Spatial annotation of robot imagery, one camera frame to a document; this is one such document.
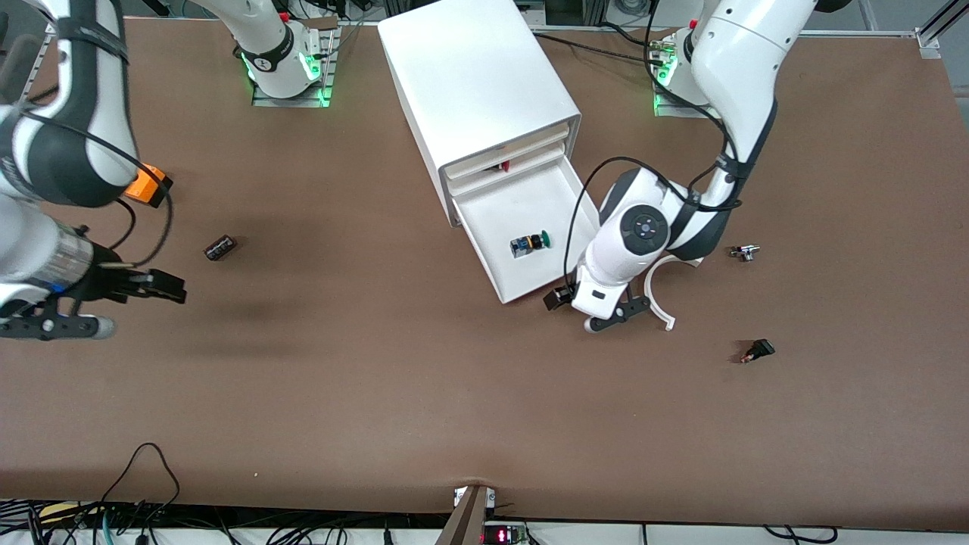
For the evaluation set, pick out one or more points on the green push button switch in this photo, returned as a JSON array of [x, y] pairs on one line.
[[522, 246]]

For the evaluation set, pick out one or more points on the red LED display module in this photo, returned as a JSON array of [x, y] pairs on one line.
[[503, 536]]

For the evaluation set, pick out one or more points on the white curved plastic piece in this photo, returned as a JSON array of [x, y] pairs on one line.
[[658, 310]]

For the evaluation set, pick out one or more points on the white middle cabinet drawer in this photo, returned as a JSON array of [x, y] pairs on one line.
[[537, 155]]

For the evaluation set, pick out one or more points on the orange box with black base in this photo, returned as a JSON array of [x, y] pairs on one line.
[[151, 189]]

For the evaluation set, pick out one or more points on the silver post bracket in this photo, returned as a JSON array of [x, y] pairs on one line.
[[492, 497]]

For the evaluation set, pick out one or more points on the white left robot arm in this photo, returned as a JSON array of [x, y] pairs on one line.
[[643, 227]]

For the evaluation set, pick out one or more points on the small black cylinder part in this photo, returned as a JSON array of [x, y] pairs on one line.
[[219, 247]]

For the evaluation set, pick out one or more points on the small black rocker switch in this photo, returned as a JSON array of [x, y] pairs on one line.
[[759, 350]]

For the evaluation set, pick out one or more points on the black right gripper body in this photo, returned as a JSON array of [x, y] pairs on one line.
[[108, 281]]

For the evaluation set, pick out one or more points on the white drawer cabinet shell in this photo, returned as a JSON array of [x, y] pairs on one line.
[[469, 68]]

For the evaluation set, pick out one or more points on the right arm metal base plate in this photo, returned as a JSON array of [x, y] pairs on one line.
[[261, 101]]

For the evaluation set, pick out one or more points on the white highest cabinet drawer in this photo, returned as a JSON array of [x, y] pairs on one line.
[[530, 144]]

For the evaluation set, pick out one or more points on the aluminium table side rail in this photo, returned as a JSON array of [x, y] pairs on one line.
[[34, 68]]

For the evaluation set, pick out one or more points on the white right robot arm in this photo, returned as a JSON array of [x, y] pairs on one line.
[[23, 250]]

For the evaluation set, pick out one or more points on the aluminium table edge rail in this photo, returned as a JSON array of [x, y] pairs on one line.
[[870, 32]]

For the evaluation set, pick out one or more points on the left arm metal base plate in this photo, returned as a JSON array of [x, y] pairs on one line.
[[670, 110]]

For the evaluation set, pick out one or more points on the small metal toggle switch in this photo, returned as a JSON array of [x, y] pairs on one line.
[[746, 253]]

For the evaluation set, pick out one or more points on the brown camera post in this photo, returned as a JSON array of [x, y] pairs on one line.
[[465, 522]]

